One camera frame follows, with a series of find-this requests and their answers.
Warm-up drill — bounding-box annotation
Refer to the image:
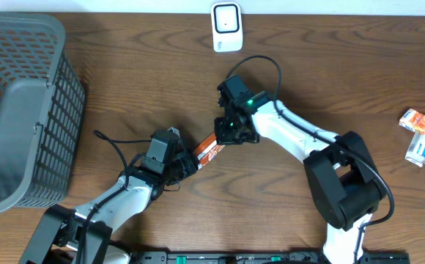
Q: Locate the red chocolate bar wrapper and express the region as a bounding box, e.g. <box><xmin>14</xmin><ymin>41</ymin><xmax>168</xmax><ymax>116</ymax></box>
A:
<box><xmin>193</xmin><ymin>133</ymin><xmax>224</xmax><ymax>169</ymax></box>

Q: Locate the white barcode scanner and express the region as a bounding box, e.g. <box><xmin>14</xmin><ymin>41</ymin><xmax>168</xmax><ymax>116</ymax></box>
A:
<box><xmin>210</xmin><ymin>1</ymin><xmax>243</xmax><ymax>53</ymax></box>

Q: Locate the black left camera cable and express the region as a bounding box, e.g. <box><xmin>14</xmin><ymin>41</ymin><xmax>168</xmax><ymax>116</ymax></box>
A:
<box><xmin>75</xmin><ymin>129</ymin><xmax>153</xmax><ymax>264</ymax></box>

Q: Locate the black camera cable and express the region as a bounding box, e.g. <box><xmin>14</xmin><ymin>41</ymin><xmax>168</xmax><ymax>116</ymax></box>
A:
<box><xmin>225</xmin><ymin>54</ymin><xmax>396</xmax><ymax>264</ymax></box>
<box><xmin>75</xmin><ymin>129</ymin><xmax>153</xmax><ymax>264</ymax></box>

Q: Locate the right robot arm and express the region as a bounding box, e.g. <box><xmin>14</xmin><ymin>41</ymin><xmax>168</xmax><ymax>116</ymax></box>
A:
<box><xmin>215</xmin><ymin>76</ymin><xmax>393</xmax><ymax>263</ymax></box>

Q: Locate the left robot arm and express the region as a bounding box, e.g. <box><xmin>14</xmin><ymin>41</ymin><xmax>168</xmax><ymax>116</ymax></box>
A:
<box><xmin>20</xmin><ymin>128</ymin><xmax>198</xmax><ymax>263</ymax></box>

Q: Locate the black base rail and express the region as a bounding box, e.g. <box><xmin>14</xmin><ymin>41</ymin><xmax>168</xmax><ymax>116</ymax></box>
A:
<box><xmin>130</xmin><ymin>250</ymin><xmax>410</xmax><ymax>264</ymax></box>

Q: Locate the grey plastic shopping basket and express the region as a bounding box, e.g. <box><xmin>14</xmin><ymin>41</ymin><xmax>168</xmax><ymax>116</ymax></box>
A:
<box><xmin>0</xmin><ymin>12</ymin><xmax>86</xmax><ymax>213</ymax></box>

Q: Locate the white Panadol box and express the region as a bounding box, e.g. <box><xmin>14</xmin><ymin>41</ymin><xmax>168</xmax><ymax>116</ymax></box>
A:
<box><xmin>404</xmin><ymin>132</ymin><xmax>425</xmax><ymax>167</ymax></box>

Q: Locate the orange juice carton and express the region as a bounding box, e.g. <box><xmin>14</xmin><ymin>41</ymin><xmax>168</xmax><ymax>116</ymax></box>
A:
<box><xmin>399</xmin><ymin>109</ymin><xmax>425</xmax><ymax>134</ymax></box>

